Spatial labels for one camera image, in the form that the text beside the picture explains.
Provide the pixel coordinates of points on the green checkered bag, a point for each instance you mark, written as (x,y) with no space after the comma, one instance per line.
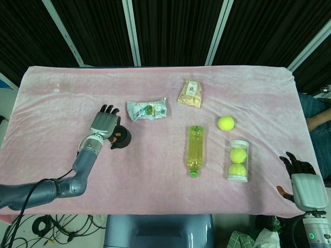
(240,240)

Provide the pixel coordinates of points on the crumpled silver snack bag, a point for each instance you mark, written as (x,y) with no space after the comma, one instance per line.
(148,109)

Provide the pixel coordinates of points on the clear bag of crackers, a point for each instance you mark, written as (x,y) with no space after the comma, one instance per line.
(190,94)

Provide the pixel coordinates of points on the yellow tennis ball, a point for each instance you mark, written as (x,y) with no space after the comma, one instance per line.
(226,123)
(237,170)

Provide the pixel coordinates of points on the white plastic bag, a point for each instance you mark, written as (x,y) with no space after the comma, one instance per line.
(266,239)

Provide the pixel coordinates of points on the green tea plastic bottle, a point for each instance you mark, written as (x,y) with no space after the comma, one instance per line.
(196,152)

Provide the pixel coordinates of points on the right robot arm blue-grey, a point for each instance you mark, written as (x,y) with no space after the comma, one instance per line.
(314,230)

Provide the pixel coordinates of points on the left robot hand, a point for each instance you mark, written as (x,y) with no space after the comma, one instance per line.
(103,124)

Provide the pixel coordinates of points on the white partition post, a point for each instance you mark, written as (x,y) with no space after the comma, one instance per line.
(132,33)
(219,33)
(307,47)
(66,33)

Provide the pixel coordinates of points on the black teapot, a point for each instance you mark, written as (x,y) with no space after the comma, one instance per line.
(124,143)

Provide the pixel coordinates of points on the blue-grey robot torso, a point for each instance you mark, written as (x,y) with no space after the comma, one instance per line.
(159,231)

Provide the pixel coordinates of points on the person in dark clothes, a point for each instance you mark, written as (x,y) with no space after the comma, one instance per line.
(316,103)

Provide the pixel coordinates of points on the black teapot lid wooden knob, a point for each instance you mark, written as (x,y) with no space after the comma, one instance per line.
(122,133)

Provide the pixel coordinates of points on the pink plush table cloth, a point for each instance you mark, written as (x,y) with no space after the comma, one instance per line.
(155,186)

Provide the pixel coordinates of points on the clear tennis ball tube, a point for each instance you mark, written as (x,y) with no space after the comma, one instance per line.
(238,143)

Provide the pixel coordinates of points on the tennis ball with black print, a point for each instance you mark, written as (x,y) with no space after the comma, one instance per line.
(238,155)

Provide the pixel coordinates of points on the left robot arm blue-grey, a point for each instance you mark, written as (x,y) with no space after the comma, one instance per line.
(82,165)

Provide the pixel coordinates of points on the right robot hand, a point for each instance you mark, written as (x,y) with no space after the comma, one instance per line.
(309,189)

